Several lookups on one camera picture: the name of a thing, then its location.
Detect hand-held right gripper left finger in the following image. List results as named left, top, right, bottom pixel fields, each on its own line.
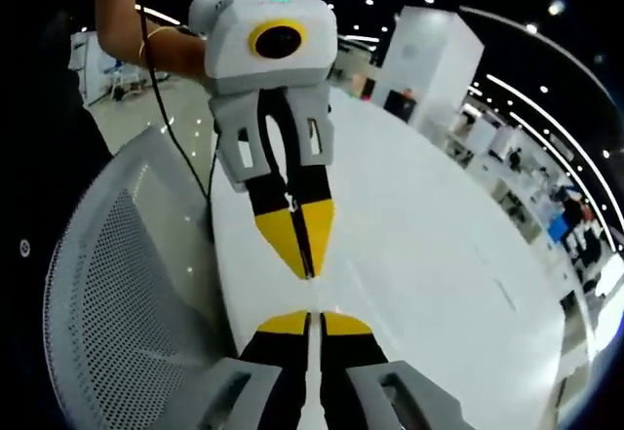
left=160, top=310, right=312, bottom=430

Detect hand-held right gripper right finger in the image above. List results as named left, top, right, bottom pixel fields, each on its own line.
left=319, top=311, right=477, bottom=430

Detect small colourful toys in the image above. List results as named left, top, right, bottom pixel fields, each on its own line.
left=348, top=75, right=372, bottom=103

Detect black chair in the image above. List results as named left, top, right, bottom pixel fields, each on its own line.
left=384, top=87, right=418, bottom=123

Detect white mesh office chair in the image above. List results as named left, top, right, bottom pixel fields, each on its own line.
left=43, top=125, right=241, bottom=430

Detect row of white desks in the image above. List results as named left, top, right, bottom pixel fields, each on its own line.
left=446, top=102, right=624, bottom=304

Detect blue box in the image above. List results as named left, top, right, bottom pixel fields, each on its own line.
left=547, top=214, right=567, bottom=247

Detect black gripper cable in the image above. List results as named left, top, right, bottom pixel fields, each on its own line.
left=135, top=0, right=216, bottom=244

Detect thin gold bracelet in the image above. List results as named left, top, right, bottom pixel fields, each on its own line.
left=137, top=26, right=173, bottom=59

